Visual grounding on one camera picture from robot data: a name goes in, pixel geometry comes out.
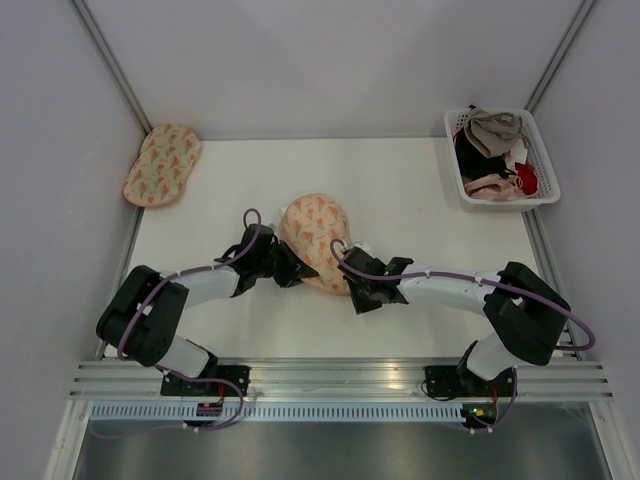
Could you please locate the floral mesh laundry bag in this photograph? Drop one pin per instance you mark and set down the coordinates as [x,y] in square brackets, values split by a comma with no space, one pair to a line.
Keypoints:
[308,225]

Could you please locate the floral laundry bag front stacked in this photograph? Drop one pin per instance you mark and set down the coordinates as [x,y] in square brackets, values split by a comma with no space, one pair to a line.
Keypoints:
[166,159]

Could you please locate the beige grey bra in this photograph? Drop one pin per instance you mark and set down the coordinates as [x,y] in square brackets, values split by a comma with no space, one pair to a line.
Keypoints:
[493,134]

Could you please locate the black bra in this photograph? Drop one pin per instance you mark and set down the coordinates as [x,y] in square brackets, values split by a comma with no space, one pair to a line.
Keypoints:
[473,164]

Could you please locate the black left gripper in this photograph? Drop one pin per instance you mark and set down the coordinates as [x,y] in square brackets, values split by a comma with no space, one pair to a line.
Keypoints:
[294,271]

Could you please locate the aluminium front rail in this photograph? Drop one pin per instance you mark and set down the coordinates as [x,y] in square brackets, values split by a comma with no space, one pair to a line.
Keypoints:
[565,379]

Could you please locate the aluminium left side rail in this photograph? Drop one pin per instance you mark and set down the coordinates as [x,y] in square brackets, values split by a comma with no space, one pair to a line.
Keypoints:
[130,240]

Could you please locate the white plastic laundry basket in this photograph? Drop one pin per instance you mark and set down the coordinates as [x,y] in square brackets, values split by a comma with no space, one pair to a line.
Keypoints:
[530,149]

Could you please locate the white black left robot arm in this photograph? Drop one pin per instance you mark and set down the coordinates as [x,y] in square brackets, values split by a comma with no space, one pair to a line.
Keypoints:
[142,319]

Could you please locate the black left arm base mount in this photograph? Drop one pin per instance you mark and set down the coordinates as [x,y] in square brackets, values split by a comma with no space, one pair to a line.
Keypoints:
[225,380]

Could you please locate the red bra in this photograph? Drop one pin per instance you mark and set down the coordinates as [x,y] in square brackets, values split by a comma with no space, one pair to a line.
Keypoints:
[527,178]

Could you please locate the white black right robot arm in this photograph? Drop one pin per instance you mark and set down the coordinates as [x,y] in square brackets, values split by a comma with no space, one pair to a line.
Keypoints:
[526,315]

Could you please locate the pink bra in basket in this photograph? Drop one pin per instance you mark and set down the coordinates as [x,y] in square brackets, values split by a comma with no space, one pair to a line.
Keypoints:
[495,188]

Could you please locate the white slotted cable duct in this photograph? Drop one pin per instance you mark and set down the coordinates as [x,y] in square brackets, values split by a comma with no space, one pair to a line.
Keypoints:
[281,411]

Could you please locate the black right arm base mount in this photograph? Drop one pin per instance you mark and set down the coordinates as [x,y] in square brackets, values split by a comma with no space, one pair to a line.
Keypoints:
[448,382]

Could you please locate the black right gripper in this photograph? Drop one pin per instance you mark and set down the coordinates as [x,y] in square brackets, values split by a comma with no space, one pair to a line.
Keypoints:
[360,304]

